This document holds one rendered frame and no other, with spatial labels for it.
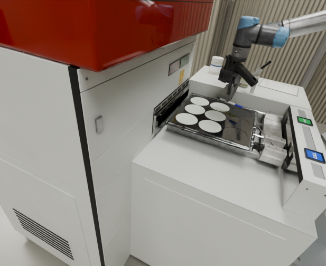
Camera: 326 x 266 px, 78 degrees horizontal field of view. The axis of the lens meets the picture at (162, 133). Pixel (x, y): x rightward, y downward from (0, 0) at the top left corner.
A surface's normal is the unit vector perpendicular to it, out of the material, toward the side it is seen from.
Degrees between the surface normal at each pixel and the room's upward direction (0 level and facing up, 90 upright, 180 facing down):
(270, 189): 0
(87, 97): 90
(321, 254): 0
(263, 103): 90
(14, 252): 0
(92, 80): 90
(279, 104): 90
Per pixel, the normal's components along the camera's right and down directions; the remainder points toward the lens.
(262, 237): -0.41, 0.48
